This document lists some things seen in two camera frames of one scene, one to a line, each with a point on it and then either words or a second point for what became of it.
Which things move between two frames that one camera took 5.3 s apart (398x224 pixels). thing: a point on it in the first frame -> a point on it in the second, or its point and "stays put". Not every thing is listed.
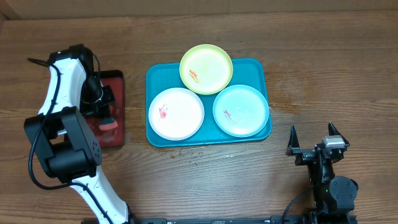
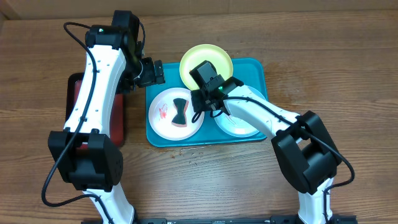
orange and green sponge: x=107 y=123 -> x=180 y=119
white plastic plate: x=176 y=114 stays put
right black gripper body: x=304 y=155 -> x=202 y=103
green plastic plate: x=206 y=69 stays put
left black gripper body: x=95 y=98 -> x=147 y=76
